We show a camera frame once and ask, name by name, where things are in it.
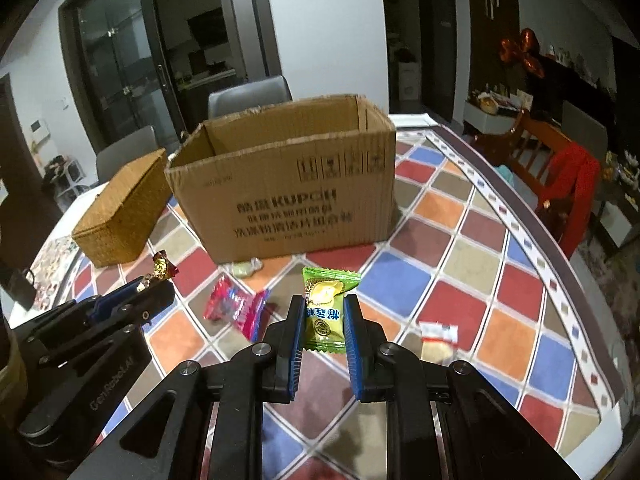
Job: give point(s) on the white side table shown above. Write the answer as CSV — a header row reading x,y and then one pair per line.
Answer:
x,y
492,120

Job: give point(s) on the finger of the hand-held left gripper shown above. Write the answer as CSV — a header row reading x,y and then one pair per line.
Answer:
x,y
150,302
117,300

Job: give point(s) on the green candy packet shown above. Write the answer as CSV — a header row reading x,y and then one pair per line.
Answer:
x,y
325,310

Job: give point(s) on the dark hallway door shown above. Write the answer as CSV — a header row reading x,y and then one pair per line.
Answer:
x,y
437,40

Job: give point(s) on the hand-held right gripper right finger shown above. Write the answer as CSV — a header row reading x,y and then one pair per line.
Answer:
x,y
352,350

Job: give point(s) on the white shoe rack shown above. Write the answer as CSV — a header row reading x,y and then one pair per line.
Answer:
x,y
65,180

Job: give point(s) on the red garment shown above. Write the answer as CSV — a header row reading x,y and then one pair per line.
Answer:
x,y
575,195

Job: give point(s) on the white carton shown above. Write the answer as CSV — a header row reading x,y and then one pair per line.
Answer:
x,y
408,80

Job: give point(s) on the white intercom panel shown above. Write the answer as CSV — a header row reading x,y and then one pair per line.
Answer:
x,y
39,127

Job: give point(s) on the floral patterned placemat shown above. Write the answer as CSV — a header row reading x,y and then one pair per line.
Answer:
x,y
52,260

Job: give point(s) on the colourful checkered table mat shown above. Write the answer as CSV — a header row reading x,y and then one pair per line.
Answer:
x,y
450,270

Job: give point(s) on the grey armless chair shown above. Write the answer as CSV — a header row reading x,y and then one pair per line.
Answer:
x,y
585,127

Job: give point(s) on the grey dining chair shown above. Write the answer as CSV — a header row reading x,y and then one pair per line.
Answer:
x,y
250,97
127,152

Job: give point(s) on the black sideboard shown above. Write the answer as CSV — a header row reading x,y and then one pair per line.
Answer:
x,y
585,100

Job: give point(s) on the wooden chair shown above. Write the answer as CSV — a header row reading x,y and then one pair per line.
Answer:
x,y
530,160

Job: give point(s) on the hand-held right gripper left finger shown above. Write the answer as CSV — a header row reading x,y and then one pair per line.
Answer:
x,y
298,345

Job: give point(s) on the sliding glass door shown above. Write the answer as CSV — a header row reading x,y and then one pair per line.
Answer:
x,y
120,60

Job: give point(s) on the dark coffee table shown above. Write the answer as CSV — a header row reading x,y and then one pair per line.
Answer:
x,y
620,220

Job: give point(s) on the cardboard box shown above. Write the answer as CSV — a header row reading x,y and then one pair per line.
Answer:
x,y
300,200

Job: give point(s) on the white cake packet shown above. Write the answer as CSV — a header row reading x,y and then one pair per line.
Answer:
x,y
437,345

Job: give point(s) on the red foil balloons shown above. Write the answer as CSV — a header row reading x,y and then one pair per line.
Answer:
x,y
522,50

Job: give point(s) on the pale green wrapped candy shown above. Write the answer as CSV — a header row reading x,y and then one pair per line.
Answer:
x,y
245,268

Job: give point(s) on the brown wooden door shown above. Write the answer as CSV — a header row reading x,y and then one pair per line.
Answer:
x,y
25,170

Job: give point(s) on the black range hood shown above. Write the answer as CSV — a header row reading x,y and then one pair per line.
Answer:
x,y
206,25

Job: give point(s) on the woven lidded basket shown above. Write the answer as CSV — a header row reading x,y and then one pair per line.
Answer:
x,y
120,215

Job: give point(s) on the pink red snack packet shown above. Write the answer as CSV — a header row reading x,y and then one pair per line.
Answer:
x,y
235,307

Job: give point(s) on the gold red candy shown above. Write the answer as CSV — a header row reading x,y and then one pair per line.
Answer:
x,y
161,262

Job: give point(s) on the black mug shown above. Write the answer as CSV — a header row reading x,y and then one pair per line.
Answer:
x,y
17,290

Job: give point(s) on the teal cloth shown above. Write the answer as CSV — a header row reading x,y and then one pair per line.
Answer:
x,y
506,174

